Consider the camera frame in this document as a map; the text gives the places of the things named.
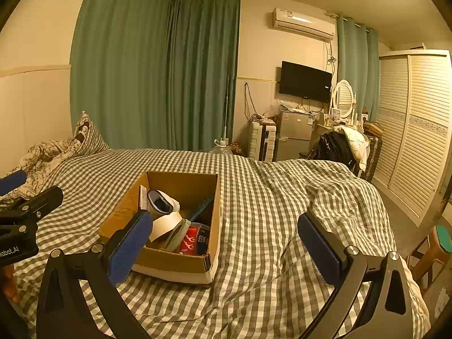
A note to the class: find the white jacket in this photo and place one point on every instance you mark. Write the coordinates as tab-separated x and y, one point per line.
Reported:
356	144

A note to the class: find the black wall television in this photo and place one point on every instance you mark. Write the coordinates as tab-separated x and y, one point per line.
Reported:
304	81

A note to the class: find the white louvered wardrobe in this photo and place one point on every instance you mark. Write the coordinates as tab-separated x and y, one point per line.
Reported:
416	130

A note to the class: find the pale green face mask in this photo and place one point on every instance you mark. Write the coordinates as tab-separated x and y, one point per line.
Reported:
176	235

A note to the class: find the wooden stool green seat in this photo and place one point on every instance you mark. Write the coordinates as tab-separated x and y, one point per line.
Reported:
443	240

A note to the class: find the wide green curtain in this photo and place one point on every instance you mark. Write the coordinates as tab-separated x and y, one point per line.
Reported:
120	67

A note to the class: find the clear water jug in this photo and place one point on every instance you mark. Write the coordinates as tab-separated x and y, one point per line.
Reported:
221	148

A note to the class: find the clear cotton swab jar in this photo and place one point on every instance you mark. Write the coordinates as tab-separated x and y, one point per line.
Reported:
193	241

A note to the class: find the grey checked blanket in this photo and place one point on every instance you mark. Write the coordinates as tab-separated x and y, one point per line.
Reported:
275	201

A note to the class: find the silver small fridge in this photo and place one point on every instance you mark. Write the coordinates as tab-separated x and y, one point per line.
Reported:
293	134

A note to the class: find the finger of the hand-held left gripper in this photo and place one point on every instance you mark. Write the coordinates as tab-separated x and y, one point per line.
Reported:
12	182
46	199

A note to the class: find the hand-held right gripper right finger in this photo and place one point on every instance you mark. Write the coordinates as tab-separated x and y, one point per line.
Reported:
319	250

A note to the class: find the white mop pole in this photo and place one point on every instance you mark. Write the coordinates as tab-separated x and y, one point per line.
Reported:
225	109

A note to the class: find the brown suitcase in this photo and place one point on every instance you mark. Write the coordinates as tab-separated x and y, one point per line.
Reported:
373	157

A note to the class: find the black jacket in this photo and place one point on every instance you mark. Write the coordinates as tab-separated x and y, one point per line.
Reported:
332	148

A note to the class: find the oval vanity mirror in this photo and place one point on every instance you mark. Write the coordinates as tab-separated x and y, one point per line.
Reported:
343	96

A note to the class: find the white suitcase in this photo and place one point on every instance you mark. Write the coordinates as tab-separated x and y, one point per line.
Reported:
260	139

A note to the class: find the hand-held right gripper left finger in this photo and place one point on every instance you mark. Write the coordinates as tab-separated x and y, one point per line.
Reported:
129	250

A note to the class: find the narrow green curtain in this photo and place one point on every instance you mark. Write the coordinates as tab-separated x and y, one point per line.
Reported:
356	70

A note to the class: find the white air conditioner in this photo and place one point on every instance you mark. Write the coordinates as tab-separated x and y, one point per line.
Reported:
302	23

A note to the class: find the checked pillow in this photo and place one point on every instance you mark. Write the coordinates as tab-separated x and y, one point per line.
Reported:
90	136

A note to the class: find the person's left hand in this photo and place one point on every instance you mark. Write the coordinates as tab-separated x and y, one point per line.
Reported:
7	284

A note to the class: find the brown cardboard box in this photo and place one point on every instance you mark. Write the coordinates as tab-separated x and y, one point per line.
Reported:
169	263

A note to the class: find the beige tape roll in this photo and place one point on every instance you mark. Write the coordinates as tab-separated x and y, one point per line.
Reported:
162	226

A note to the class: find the brown bag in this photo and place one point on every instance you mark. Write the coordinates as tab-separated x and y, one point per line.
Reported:
373	129

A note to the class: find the white plastic bag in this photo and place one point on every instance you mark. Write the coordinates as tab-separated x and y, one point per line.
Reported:
441	300

